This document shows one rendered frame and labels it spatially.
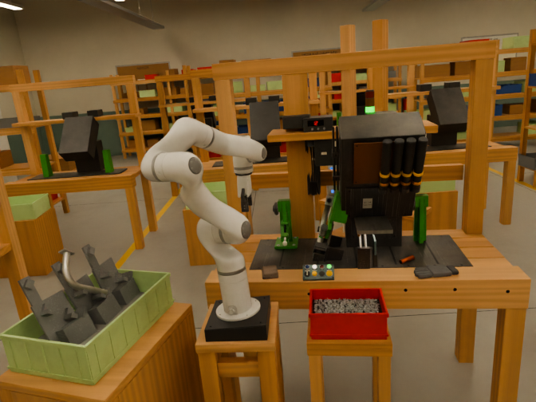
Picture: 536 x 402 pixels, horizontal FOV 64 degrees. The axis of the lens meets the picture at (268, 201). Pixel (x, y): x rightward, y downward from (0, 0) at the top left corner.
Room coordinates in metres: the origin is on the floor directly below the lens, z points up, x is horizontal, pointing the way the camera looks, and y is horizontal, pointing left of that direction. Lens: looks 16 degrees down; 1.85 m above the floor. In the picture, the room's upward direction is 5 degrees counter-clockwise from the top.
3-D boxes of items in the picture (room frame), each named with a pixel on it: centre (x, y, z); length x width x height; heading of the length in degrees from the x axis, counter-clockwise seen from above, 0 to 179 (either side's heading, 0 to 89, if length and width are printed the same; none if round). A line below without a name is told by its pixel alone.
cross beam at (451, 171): (2.51, -0.50, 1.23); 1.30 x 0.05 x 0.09; 81
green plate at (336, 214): (2.10, -0.37, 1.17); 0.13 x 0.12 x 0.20; 81
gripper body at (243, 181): (1.83, 0.10, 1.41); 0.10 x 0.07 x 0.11; 171
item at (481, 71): (2.45, -0.49, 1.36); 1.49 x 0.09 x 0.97; 81
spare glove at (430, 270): (1.82, -0.76, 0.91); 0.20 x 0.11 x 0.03; 91
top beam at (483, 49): (2.45, -0.49, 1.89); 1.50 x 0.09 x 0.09; 81
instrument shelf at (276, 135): (2.41, -0.49, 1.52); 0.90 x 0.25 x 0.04; 81
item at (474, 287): (1.87, -0.41, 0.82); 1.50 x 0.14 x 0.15; 81
